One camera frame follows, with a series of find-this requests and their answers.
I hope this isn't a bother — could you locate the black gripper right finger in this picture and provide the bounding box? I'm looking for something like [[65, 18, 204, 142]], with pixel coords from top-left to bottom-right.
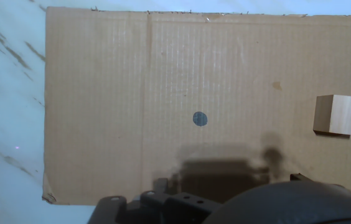
[[289, 173, 351, 200]]

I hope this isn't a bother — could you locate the light wooden cube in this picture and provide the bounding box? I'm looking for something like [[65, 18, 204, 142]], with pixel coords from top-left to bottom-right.
[[312, 94, 351, 137]]

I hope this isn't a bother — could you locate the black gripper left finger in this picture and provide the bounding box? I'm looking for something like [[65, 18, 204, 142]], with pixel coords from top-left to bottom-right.
[[87, 177, 223, 224]]

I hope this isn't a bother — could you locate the brown cardboard sheet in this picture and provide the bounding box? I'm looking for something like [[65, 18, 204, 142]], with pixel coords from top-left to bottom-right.
[[41, 6, 351, 205]]

